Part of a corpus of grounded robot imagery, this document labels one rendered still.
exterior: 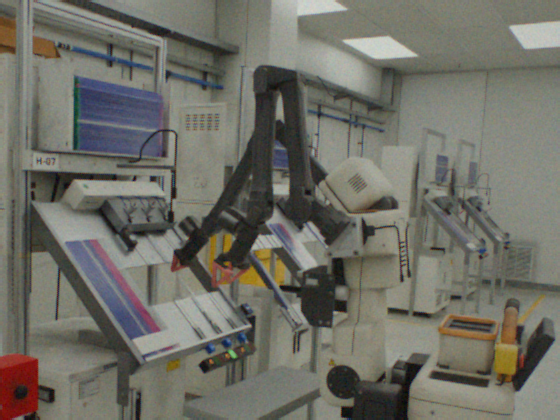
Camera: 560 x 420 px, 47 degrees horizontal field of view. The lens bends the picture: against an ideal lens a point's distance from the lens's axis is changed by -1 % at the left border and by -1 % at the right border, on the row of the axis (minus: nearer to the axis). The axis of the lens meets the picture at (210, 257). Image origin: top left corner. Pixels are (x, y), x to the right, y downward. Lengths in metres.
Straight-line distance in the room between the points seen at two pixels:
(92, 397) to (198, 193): 1.59
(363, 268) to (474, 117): 8.03
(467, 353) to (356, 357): 0.31
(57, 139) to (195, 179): 1.39
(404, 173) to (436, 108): 3.30
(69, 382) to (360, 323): 1.01
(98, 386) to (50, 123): 0.97
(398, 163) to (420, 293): 1.34
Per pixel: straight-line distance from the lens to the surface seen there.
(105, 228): 2.45
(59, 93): 2.38
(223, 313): 2.54
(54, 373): 2.32
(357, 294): 1.94
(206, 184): 3.57
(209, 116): 3.58
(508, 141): 9.74
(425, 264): 6.76
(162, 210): 2.66
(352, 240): 1.75
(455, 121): 9.90
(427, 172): 6.85
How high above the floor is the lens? 1.30
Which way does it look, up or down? 7 degrees down
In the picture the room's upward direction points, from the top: 2 degrees clockwise
